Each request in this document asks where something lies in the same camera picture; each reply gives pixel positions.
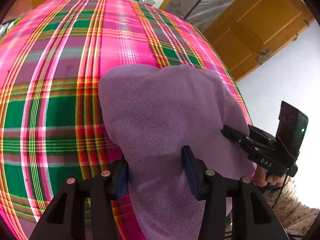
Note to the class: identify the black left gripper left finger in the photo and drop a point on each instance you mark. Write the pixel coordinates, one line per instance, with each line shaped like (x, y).
(64, 217)

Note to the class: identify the wooden door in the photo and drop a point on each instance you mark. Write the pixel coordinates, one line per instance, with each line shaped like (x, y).
(249, 32)

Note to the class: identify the purple fleece garment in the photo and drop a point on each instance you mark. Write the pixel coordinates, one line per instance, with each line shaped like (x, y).
(151, 114)

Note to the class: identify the pink plaid bed sheet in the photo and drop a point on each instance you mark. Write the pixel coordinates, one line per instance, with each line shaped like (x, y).
(51, 61)

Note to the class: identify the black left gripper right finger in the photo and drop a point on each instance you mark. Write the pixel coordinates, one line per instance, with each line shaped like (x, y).
(252, 217)

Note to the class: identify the person's right hand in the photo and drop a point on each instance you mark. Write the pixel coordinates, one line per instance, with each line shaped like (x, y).
(261, 178)

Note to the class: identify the floral sleeve right forearm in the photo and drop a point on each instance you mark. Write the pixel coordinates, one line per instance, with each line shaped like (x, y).
(295, 217)

